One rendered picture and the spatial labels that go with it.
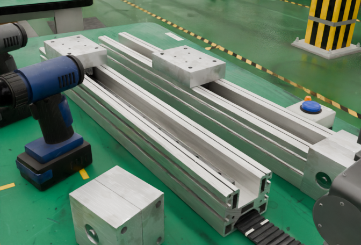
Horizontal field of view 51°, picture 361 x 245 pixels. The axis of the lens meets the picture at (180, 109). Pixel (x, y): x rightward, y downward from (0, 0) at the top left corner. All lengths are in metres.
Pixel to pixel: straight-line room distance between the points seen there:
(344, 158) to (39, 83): 0.51
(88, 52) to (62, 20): 1.36
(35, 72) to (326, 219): 0.48
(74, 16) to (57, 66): 1.70
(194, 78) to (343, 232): 0.57
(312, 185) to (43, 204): 0.47
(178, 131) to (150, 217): 0.25
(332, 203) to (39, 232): 0.45
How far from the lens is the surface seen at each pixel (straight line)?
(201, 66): 0.89
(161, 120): 0.79
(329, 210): 0.38
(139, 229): 0.54
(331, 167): 0.67
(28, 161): 0.73
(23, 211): 0.70
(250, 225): 0.63
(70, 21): 2.36
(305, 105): 0.87
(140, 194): 0.55
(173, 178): 0.67
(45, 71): 0.66
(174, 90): 0.93
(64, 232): 0.65
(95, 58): 1.01
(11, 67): 0.95
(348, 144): 0.72
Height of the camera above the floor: 1.23
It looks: 28 degrees down
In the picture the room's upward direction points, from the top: 1 degrees clockwise
